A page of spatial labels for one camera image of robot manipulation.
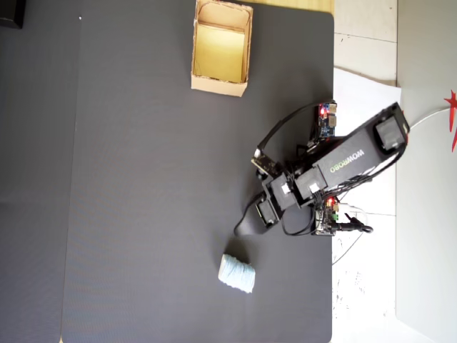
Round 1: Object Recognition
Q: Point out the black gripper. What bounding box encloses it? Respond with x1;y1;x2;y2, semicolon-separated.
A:
233;171;301;239

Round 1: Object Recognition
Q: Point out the light blue yarn-wrapped block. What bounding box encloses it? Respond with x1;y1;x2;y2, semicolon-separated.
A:
217;252;257;296

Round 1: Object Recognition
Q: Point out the open brown cardboard box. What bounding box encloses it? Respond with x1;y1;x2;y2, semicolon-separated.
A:
190;0;254;98

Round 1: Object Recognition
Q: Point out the black box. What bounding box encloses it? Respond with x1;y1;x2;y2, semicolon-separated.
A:
0;0;26;29

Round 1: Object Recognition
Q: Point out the small motor controller board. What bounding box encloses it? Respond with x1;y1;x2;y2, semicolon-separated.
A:
313;195;342;237

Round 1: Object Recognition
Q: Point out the dark grey mat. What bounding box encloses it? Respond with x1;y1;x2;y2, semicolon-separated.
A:
0;0;80;343
60;0;335;343

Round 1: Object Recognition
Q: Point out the black power plug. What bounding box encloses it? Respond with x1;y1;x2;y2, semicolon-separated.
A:
333;221;375;234

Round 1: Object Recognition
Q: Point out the blue circuit board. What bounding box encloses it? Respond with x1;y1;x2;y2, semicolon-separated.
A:
313;101;338;139

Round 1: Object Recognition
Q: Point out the white paper sheet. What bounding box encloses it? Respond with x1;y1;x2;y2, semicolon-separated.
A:
332;66;403;215

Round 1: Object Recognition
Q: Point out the yellow foam pad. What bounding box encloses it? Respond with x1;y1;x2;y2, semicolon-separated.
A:
194;21;246;81

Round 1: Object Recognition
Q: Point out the red paper star decoration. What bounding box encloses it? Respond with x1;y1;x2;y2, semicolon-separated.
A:
443;89;457;153

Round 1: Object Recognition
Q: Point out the thin black servo cable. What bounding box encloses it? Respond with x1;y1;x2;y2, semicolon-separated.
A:
280;209;317;237

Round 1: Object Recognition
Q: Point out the black camera circuit board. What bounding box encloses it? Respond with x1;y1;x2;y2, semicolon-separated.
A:
251;149;283;176

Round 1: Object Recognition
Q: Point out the thick black camera cable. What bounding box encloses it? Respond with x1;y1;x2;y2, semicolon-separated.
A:
256;102;324;154

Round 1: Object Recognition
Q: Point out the thin white cable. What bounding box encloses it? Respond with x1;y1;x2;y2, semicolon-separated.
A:
408;106;451;131

